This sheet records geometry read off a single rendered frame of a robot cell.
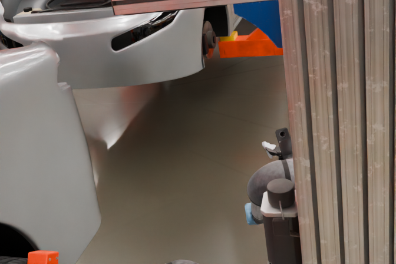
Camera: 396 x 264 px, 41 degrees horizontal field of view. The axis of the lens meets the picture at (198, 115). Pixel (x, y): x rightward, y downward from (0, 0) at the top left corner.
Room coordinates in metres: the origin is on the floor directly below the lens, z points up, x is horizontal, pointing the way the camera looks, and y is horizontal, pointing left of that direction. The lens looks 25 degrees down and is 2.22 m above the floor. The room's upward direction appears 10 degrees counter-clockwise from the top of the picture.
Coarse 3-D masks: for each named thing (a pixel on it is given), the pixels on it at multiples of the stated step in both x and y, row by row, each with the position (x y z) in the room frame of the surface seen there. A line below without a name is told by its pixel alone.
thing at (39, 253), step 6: (30, 252) 1.41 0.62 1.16; (36, 252) 1.41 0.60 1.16; (42, 252) 1.41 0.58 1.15; (48, 252) 1.41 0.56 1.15; (54, 252) 1.42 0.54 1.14; (30, 258) 1.40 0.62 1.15; (36, 258) 1.39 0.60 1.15; (42, 258) 1.38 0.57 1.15; (48, 258) 1.38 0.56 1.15; (54, 258) 1.41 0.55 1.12
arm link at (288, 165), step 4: (284, 160) 1.22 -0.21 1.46; (288, 160) 1.21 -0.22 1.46; (292, 160) 1.21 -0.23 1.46; (284, 164) 1.20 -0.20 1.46; (288, 164) 1.19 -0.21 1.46; (292, 164) 1.19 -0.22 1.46; (284, 168) 1.18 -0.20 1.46; (288, 168) 1.18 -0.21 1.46; (292, 168) 1.18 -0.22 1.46; (288, 172) 1.17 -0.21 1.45; (292, 172) 1.17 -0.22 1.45; (288, 176) 1.16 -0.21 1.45; (292, 176) 1.16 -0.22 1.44; (292, 180) 1.16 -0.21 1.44
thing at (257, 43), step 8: (232, 32) 4.79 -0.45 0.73; (256, 32) 4.62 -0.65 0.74; (224, 40) 4.73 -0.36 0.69; (232, 40) 4.70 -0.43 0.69; (240, 40) 4.68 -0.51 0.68; (248, 40) 4.64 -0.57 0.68; (256, 40) 4.61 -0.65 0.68; (264, 40) 4.58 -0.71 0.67; (224, 48) 4.72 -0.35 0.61; (232, 48) 4.69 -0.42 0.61; (240, 48) 4.67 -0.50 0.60; (248, 48) 4.64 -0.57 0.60; (256, 48) 4.61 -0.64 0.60; (264, 48) 4.59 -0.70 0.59; (272, 48) 4.56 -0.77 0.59; (280, 48) 4.53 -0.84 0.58; (224, 56) 4.73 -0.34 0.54; (232, 56) 4.70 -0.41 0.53; (240, 56) 4.67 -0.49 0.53; (248, 56) 4.64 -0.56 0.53
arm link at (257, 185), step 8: (280, 160) 1.22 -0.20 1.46; (264, 168) 1.21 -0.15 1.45; (272, 168) 1.19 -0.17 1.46; (280, 168) 1.19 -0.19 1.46; (256, 176) 1.21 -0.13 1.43; (264, 176) 1.19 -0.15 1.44; (272, 176) 1.17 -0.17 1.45; (280, 176) 1.17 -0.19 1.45; (248, 184) 1.24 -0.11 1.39; (256, 184) 1.20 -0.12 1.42; (264, 184) 1.17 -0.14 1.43; (248, 192) 1.23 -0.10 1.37; (256, 192) 1.19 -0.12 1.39; (264, 192) 1.17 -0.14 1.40; (256, 200) 1.20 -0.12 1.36; (248, 208) 1.46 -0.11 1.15; (256, 208) 1.30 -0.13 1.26; (248, 216) 1.44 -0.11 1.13; (256, 216) 1.39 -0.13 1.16; (248, 224) 1.45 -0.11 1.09; (256, 224) 1.44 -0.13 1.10
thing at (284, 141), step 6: (276, 132) 1.63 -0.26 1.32; (282, 132) 1.63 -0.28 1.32; (288, 132) 1.63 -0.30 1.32; (282, 138) 1.62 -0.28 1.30; (288, 138) 1.61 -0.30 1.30; (282, 144) 1.61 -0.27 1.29; (288, 144) 1.61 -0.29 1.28; (282, 150) 1.60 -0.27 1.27; (288, 150) 1.60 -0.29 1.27; (282, 156) 1.59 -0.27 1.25; (288, 156) 1.59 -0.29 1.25
